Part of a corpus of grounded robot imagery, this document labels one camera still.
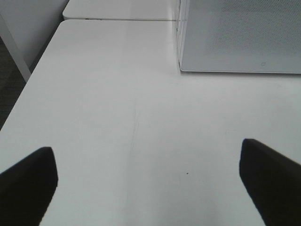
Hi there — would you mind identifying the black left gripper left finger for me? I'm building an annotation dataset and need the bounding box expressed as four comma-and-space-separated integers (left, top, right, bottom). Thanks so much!
0, 147, 58, 226

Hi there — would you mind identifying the white microwave door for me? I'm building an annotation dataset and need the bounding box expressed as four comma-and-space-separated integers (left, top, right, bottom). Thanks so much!
179, 0, 301, 73

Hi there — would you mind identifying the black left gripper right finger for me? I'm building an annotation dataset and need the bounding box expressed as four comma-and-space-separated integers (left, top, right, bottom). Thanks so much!
239, 139, 301, 226

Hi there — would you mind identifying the white rear table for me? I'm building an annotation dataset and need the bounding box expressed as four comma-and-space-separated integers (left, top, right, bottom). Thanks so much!
63, 0, 180, 21

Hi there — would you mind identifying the white microwave oven body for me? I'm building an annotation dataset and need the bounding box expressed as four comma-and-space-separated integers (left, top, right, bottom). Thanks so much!
175, 0, 190, 65

